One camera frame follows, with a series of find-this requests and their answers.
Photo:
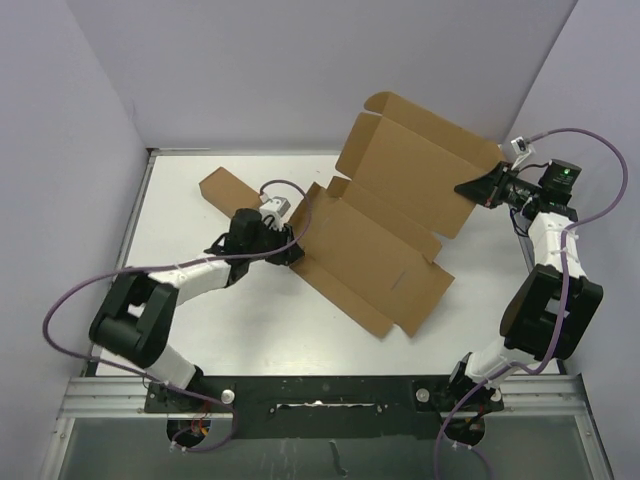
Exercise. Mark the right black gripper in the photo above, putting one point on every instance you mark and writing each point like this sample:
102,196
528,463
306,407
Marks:
483,190

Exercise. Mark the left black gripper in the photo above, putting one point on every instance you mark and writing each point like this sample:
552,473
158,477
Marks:
283,235

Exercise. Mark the large cardboard box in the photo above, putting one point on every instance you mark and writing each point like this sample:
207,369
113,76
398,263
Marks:
371,237

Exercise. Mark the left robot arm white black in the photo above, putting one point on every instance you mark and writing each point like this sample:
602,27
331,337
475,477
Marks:
134,320

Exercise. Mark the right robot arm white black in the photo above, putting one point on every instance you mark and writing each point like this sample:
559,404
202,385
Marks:
550,312

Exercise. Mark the small closed cardboard box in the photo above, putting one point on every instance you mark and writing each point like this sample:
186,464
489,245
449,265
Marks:
228,193

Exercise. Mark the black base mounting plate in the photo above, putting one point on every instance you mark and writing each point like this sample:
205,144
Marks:
328,407

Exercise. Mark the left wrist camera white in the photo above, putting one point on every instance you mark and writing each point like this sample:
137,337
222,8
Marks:
277,207

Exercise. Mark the aluminium frame rail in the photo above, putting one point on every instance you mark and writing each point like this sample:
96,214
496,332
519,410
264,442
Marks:
123,397

